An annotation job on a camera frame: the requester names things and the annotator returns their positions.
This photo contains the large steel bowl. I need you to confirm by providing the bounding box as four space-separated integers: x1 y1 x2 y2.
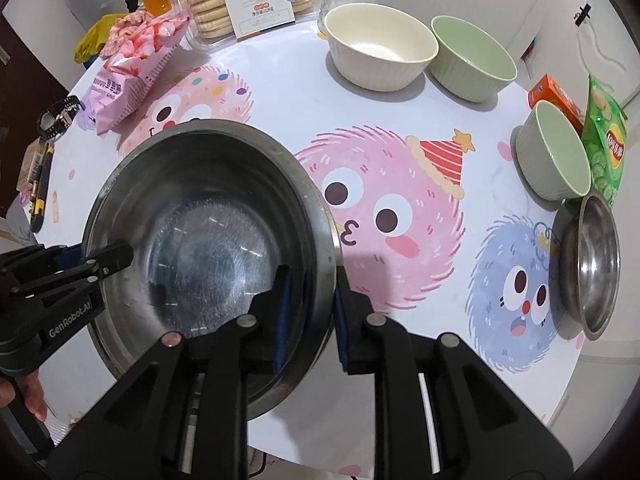
82 119 342 418

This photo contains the medium steel bowl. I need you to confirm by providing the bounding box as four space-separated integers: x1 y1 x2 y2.
560 190 620 341

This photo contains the green ceramic bowl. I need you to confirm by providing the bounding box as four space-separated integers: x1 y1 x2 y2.
428 15 518 103
514 100 591 202

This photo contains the cream ceramic bowl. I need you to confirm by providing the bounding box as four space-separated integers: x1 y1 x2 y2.
323 2 439 93

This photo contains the person left hand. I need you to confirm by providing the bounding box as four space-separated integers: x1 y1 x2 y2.
0 370 48 422

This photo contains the yellow utility knife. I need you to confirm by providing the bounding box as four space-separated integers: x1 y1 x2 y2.
30 143 54 234

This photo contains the small cardboard box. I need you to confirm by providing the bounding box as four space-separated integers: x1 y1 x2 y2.
16 139 46 193

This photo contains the black wrist watch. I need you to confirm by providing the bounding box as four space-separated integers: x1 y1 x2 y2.
37 96 85 141

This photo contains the yellow plastic bag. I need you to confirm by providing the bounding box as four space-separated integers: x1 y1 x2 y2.
74 13 125 64

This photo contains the small pink snack bag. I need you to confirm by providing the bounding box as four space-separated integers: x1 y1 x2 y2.
100 10 153 58

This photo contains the green Lays chips bag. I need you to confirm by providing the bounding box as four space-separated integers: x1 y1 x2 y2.
582 75 627 207

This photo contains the orange Ovaltine biscuit box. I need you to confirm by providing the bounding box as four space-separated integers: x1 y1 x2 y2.
527 74 585 136

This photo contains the white door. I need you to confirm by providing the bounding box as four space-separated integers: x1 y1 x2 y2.
508 0 634 96

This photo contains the pink strawberry ring bag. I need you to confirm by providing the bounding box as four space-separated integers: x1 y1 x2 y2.
82 11 191 134

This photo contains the black door handle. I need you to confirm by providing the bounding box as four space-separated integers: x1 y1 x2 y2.
574 3 591 27

